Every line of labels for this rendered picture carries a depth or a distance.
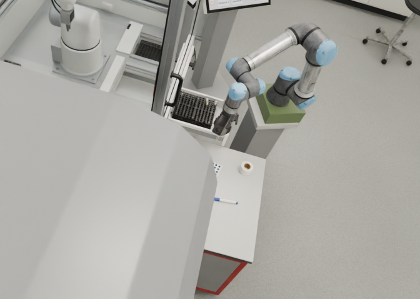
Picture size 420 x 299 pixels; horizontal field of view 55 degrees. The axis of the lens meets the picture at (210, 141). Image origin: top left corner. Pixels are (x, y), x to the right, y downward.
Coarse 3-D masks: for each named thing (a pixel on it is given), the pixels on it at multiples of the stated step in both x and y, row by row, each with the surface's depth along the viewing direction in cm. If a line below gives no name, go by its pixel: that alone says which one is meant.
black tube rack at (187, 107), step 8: (184, 96) 226; (192, 96) 228; (184, 104) 223; (192, 104) 224; (200, 104) 226; (208, 104) 231; (176, 112) 219; (184, 112) 224; (192, 112) 222; (200, 112) 223; (208, 112) 224; (184, 120) 220; (192, 120) 219; (200, 120) 219; (208, 120) 220; (208, 128) 222
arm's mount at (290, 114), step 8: (256, 96) 257; (264, 96) 246; (264, 104) 246; (288, 104) 247; (264, 112) 246; (272, 112) 241; (280, 112) 242; (288, 112) 243; (296, 112) 245; (304, 112) 246; (264, 120) 247; (272, 120) 245; (280, 120) 247; (288, 120) 249; (296, 120) 251
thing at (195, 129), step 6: (186, 90) 231; (204, 96) 232; (210, 96) 232; (222, 102) 233; (216, 108) 235; (216, 114) 233; (174, 120) 216; (186, 126) 218; (192, 126) 217; (198, 126) 217; (192, 132) 220; (198, 132) 219; (204, 132) 219; (210, 132) 218; (222, 138) 220
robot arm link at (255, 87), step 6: (240, 78) 187; (246, 78) 186; (252, 78) 186; (258, 78) 188; (246, 84) 183; (252, 84) 184; (258, 84) 185; (264, 84) 186; (252, 90) 183; (258, 90) 185; (264, 90) 187; (252, 96) 185
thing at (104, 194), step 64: (0, 64) 101; (0, 128) 91; (64, 128) 95; (128, 128) 100; (0, 192) 83; (64, 192) 86; (128, 192) 92; (192, 192) 106; (0, 256) 76; (64, 256) 79; (128, 256) 85; (192, 256) 102
